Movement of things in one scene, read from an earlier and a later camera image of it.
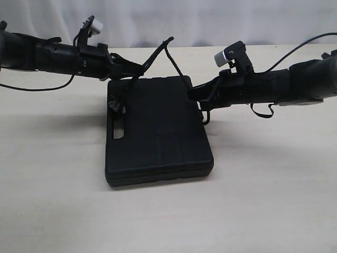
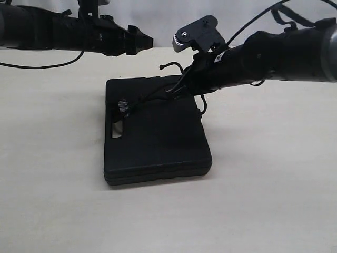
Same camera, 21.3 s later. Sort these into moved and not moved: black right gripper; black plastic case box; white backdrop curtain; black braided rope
Moved: black right gripper; black braided rope
Not moved: white backdrop curtain; black plastic case box
